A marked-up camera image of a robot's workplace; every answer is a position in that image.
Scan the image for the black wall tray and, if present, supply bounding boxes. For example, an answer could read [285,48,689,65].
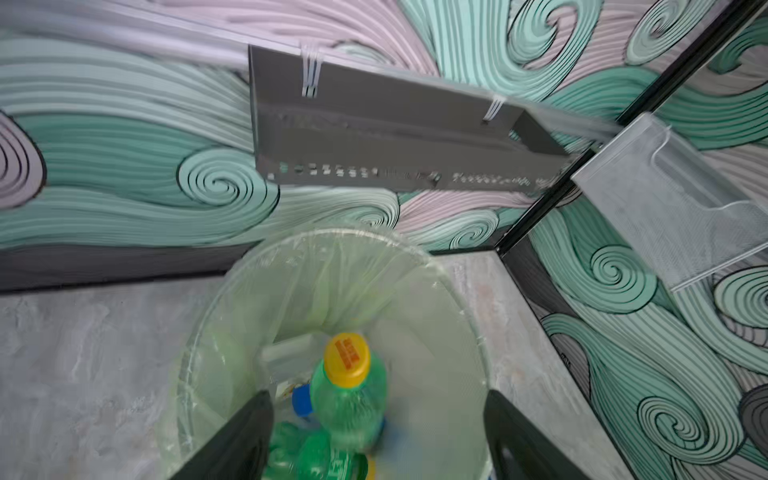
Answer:
[249,46,568,193]

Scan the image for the grey bin with green liner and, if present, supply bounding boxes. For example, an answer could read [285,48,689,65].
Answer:
[158,225,491,479]

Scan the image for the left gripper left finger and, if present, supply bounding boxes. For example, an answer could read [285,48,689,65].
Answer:
[171,390,274,480]

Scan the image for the black frame post right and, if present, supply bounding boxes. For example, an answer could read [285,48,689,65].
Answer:
[494,0,767,258]

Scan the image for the blue label bottle blue cap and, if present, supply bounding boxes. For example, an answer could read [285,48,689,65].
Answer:
[291,384,313,418]

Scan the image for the clear bottle white label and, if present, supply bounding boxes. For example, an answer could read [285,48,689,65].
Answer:
[259,331,330,403]

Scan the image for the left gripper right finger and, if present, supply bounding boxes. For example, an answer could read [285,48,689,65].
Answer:
[483,390,589,480]

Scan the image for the clear plastic wall holder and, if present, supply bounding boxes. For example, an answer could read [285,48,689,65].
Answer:
[572,112,767,292]

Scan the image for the green soda bottle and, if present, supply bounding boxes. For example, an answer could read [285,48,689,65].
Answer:
[310,332,388,452]
[262,422,376,480]

